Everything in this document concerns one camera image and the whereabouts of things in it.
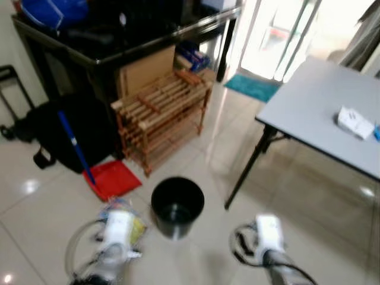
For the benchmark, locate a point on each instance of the clear yellow plastic trash packet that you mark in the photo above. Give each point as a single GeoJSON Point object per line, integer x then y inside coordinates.
{"type": "Point", "coordinates": [138, 228]}

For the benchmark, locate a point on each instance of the grey table with black legs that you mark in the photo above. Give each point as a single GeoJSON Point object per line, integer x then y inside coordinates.
{"type": "Point", "coordinates": [320, 113]}

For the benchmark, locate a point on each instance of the teal door mat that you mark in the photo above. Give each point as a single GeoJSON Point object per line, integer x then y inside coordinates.
{"type": "Point", "coordinates": [252, 88]}

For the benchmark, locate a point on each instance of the wooden slatted shoe rack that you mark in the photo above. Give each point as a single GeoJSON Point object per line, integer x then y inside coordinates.
{"type": "Point", "coordinates": [160, 116]}

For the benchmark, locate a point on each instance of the small blue item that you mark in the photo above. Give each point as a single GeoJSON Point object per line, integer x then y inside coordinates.
{"type": "Point", "coordinates": [377, 133]}

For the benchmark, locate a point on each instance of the blue printed box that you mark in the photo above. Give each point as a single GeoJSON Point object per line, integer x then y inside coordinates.
{"type": "Point", "coordinates": [193, 56]}

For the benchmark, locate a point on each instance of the brown cardboard sheet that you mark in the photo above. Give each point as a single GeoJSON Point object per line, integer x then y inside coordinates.
{"type": "Point", "coordinates": [145, 71]}

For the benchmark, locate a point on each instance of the glass sliding door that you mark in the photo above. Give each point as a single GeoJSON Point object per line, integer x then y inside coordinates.
{"type": "Point", "coordinates": [279, 35]}

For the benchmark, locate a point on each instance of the black trolley bag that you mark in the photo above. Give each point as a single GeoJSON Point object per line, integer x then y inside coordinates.
{"type": "Point", "coordinates": [59, 130]}

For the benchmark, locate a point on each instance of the grey curtain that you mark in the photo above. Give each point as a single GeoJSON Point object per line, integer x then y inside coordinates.
{"type": "Point", "coordinates": [362, 41]}

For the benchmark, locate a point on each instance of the white item on black table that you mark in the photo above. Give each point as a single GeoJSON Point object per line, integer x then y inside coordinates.
{"type": "Point", "coordinates": [219, 3]}

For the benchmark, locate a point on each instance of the blue bag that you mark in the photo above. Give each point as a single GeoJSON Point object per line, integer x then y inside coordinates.
{"type": "Point", "coordinates": [50, 12]}

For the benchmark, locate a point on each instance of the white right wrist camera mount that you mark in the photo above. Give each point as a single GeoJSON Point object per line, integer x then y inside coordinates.
{"type": "Point", "coordinates": [268, 231]}

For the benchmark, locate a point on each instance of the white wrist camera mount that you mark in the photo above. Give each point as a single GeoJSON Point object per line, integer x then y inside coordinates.
{"type": "Point", "coordinates": [268, 231]}
{"type": "Point", "coordinates": [119, 228]}

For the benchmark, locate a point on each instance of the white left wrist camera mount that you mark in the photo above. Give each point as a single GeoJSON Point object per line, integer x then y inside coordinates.
{"type": "Point", "coordinates": [119, 228]}

